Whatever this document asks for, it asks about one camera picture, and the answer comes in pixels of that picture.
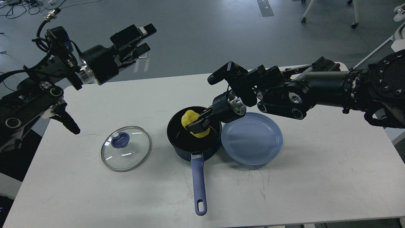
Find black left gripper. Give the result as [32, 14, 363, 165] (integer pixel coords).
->
[76, 23, 157, 85]

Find white chair legs with casters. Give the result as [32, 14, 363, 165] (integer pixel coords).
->
[301, 0, 361, 28]

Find tangled cables on floor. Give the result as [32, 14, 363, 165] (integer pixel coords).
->
[0, 0, 103, 19]

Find black box at left edge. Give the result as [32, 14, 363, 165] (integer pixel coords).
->
[0, 130, 42, 182]

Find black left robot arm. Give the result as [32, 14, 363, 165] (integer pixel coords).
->
[0, 7, 157, 152]

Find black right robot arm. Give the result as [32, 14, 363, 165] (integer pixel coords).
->
[185, 50, 405, 134]

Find blue round plate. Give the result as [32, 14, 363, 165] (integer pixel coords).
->
[221, 112, 283, 166]

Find glass pot lid blue knob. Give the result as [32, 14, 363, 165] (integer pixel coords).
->
[101, 126, 151, 172]

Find yellow potato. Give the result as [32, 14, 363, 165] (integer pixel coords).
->
[181, 110, 210, 138]

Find dark blue saucepan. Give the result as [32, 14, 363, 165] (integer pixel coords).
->
[166, 106, 222, 216]

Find white furniture at right edge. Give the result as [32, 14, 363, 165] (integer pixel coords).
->
[352, 4, 405, 70]

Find black floor cable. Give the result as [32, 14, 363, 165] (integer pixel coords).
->
[0, 32, 10, 92]

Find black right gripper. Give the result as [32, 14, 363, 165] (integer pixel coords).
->
[186, 93, 247, 133]

